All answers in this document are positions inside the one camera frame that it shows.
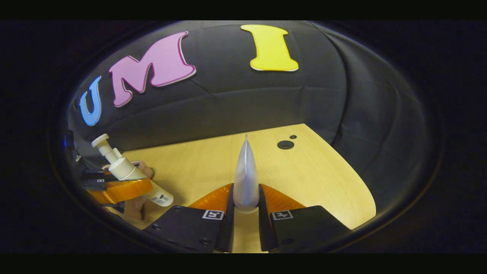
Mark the black backdrop cloth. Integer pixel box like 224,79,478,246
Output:
67,21,428,213

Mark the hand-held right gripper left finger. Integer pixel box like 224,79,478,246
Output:
142,183,236,254

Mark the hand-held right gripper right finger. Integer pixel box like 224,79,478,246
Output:
258,184,353,252

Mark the white pump bottle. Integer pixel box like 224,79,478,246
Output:
91,134,174,207

